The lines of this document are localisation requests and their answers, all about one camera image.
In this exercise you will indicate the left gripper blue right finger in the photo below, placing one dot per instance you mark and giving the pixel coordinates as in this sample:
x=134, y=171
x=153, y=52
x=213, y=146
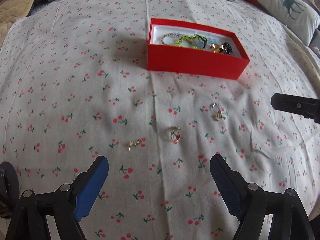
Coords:
x=249, y=203

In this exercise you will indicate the cherry print bed sheet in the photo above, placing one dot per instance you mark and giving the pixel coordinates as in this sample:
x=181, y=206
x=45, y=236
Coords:
x=74, y=85

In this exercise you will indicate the silver hoop charm earring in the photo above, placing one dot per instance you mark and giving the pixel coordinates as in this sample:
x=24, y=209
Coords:
x=217, y=110

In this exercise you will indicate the small gold red earring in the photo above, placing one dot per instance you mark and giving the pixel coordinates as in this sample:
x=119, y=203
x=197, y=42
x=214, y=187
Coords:
x=139, y=142

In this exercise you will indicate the white deer print pillow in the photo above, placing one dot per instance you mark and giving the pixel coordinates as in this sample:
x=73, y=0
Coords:
x=298, y=16

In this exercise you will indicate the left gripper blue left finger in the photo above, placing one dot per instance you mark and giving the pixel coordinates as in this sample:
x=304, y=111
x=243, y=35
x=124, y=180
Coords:
x=68, y=204

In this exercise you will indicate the beige quilted blanket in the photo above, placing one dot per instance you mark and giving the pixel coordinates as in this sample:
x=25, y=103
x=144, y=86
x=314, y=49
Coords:
x=11, y=11

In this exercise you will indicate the dark round disc object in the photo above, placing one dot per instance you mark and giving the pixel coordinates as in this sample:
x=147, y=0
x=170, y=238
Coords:
x=9, y=189

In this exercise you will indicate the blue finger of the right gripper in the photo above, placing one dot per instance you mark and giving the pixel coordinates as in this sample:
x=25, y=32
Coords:
x=307, y=107

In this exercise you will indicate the red open gift box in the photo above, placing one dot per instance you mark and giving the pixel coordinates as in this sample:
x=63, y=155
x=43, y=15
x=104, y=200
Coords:
x=191, y=48

